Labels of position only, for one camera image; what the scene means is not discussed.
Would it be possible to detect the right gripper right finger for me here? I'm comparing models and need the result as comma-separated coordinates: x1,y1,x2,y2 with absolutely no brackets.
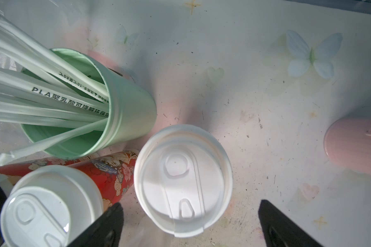
258,200,322,247

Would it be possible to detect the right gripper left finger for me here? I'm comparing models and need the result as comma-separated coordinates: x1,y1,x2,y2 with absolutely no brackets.
68,203,124,247

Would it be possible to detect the red cup white lid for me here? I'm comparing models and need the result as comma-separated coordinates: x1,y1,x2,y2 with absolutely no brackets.
0,150,139,247
134,125,234,238

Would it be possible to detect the pink pencil bucket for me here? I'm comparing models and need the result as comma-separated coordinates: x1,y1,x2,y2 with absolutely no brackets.
324,118,371,175

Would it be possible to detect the green straw holder cup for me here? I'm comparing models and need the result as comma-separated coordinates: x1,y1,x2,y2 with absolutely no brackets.
20,47,158,161

